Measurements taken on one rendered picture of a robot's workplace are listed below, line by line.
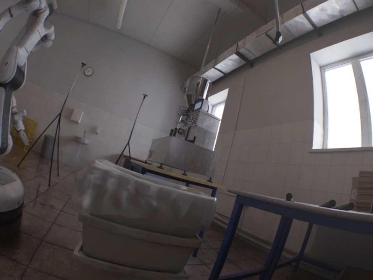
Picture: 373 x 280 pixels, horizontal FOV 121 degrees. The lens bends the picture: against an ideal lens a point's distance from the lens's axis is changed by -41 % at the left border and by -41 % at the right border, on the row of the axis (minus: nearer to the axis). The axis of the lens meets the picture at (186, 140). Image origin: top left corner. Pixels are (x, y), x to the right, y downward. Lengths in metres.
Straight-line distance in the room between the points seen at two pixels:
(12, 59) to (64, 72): 4.70
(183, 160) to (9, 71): 1.39
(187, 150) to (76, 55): 5.22
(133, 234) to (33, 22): 1.39
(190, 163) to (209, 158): 0.19
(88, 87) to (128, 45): 1.92
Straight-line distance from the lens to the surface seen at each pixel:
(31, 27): 1.39
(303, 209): 0.73
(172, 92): 5.89
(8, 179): 1.39
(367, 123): 2.71
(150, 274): 0.94
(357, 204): 1.26
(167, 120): 5.59
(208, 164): 1.53
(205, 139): 1.59
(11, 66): 1.23
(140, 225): 0.85
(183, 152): 1.41
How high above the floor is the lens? 0.76
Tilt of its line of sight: 11 degrees up
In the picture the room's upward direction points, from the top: 16 degrees clockwise
